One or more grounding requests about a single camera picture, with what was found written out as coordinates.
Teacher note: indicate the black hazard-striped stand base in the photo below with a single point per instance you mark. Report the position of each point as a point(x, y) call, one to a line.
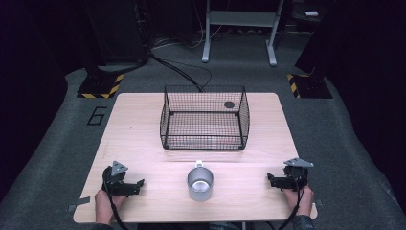
point(311, 85)
point(100, 84)

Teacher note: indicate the grey tape strip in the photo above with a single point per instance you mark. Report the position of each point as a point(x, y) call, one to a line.
point(79, 202)

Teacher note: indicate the white metal stand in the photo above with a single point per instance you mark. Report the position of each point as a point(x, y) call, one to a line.
point(241, 19)

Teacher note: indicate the small grey tape piece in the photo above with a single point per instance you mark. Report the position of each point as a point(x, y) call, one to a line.
point(318, 202)

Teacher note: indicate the black round table grommet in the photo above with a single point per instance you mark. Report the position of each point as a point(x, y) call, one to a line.
point(229, 104)

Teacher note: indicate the person's right hand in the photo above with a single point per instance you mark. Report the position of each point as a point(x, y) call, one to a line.
point(301, 201)

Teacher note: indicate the silver metal cup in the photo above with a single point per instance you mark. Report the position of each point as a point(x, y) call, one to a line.
point(200, 184)

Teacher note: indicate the person's left hand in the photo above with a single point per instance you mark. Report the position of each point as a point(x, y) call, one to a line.
point(107, 204)

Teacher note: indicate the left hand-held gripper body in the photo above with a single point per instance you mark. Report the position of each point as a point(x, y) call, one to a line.
point(115, 179)

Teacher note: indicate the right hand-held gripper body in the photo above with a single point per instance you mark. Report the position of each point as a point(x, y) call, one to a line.
point(296, 174)

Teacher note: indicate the small white box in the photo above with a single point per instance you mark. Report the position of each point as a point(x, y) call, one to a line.
point(311, 13)

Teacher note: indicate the large black equipment case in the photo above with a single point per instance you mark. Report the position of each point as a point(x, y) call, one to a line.
point(118, 32)

